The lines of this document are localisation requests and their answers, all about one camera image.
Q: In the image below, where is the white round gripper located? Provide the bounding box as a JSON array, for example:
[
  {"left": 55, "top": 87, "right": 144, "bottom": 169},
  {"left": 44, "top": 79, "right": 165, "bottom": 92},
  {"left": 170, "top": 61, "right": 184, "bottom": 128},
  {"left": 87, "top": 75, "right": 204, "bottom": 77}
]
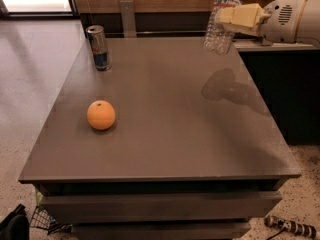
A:
[{"left": 215, "top": 0, "right": 307, "bottom": 43}]

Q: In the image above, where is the clear plastic water bottle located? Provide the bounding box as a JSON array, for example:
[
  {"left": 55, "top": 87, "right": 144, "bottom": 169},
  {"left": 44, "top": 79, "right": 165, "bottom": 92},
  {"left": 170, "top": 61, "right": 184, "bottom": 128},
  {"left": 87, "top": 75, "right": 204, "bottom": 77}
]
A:
[{"left": 203, "top": 0, "right": 244, "bottom": 55}]

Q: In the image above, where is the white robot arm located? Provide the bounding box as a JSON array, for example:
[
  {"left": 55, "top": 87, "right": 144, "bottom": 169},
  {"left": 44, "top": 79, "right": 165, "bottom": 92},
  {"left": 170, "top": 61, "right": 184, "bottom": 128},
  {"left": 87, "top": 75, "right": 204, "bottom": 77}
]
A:
[{"left": 215, "top": 0, "right": 320, "bottom": 48}]

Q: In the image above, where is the grey drawer cabinet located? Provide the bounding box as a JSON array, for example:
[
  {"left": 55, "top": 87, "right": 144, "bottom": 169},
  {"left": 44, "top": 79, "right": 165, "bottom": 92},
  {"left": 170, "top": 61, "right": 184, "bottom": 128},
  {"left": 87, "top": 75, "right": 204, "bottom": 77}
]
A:
[{"left": 20, "top": 45, "right": 300, "bottom": 240}]

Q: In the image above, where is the silver blue energy drink can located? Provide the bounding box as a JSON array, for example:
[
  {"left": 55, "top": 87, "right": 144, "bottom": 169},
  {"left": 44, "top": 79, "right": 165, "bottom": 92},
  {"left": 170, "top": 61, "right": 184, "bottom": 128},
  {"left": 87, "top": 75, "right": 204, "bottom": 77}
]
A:
[{"left": 86, "top": 25, "right": 111, "bottom": 71}]

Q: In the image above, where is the orange fruit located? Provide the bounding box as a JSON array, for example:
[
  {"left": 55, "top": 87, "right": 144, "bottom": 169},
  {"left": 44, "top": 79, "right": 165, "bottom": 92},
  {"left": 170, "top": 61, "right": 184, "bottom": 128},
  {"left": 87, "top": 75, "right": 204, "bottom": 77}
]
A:
[{"left": 87, "top": 100, "right": 116, "bottom": 130}]

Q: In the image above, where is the black bag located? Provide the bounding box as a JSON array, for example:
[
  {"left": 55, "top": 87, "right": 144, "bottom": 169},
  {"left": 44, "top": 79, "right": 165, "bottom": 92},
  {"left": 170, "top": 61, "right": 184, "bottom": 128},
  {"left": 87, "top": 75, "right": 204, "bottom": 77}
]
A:
[{"left": 0, "top": 204, "right": 30, "bottom": 240}]

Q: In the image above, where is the metal rail shelf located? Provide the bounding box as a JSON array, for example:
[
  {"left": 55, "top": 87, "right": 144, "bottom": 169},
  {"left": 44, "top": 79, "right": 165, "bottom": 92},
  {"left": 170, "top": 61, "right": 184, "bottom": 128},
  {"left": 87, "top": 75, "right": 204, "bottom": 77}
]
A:
[{"left": 105, "top": 32, "right": 316, "bottom": 53}]

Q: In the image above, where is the left metal wall bracket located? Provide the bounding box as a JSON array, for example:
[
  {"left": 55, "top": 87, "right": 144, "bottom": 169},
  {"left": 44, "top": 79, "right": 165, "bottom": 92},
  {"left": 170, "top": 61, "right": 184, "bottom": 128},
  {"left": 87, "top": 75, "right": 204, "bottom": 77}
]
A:
[{"left": 120, "top": 0, "right": 137, "bottom": 38}]

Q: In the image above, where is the black white striped handle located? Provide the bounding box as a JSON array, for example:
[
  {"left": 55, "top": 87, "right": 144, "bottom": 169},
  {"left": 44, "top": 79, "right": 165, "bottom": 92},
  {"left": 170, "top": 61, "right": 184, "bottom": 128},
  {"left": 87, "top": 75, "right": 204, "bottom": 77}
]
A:
[{"left": 264, "top": 215, "right": 320, "bottom": 240}]

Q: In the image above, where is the black wire basket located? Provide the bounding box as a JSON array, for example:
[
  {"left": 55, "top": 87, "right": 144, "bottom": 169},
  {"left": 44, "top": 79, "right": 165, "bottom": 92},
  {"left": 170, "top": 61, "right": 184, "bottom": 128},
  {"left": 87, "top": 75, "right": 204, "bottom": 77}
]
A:
[{"left": 30, "top": 206, "right": 72, "bottom": 235}]

